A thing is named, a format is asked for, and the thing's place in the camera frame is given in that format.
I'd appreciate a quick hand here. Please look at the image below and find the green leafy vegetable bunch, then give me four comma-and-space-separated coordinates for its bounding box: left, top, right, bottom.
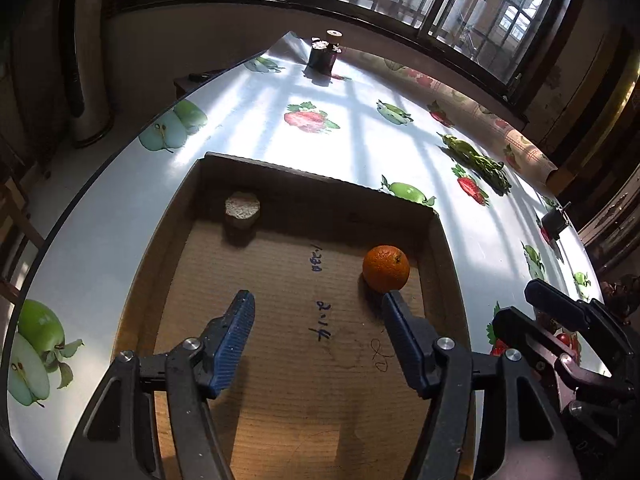
442, 134, 512, 196

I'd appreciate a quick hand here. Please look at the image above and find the fruit print tablecloth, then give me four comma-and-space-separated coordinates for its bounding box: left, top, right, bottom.
9, 34, 601, 479

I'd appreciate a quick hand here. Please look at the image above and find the small beige cylinder piece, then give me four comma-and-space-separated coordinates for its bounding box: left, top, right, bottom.
224, 192, 260, 230

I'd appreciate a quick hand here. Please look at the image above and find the white pipe column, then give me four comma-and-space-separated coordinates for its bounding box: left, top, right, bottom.
72, 0, 112, 148

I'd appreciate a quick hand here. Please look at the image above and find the dark jar with spools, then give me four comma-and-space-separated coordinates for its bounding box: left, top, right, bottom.
307, 29, 343, 77

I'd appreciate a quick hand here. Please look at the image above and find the brown cardboard box tray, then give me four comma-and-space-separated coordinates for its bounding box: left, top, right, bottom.
115, 155, 469, 479

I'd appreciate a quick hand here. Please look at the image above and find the large orange tangerine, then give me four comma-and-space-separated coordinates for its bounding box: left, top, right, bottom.
362, 245, 410, 294

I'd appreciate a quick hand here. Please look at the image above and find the small black cup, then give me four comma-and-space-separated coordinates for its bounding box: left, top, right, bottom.
541, 204, 570, 240

